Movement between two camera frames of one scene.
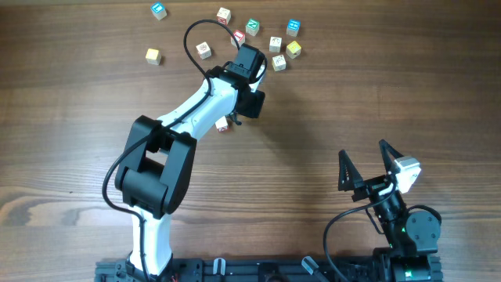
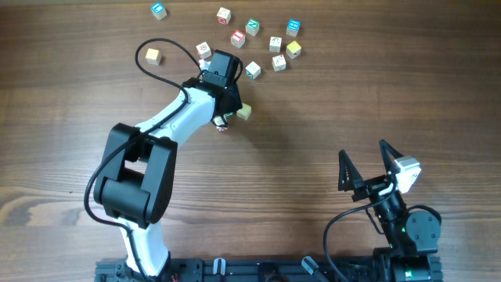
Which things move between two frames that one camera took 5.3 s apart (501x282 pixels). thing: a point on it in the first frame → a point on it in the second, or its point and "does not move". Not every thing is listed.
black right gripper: [369, 187] does not move
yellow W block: [279, 63] does not move
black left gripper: [254, 110] → [236, 103]
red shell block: [203, 50] does not move
